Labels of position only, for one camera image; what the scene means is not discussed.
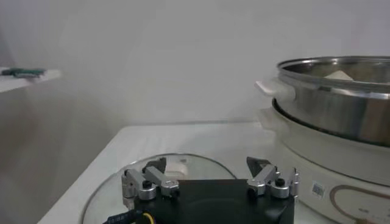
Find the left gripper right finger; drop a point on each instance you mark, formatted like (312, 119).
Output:
(265, 176)

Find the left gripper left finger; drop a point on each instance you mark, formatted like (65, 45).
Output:
(155, 178)

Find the round glass pot lid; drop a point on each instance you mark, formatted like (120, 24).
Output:
(100, 198)

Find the stainless steel steamer basket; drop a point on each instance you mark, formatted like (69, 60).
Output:
(335, 112)

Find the white electric cooker base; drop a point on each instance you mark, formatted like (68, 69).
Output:
(320, 161)

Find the white side table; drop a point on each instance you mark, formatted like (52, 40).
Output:
(18, 84)

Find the green clamp tool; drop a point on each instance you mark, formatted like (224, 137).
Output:
(24, 73)

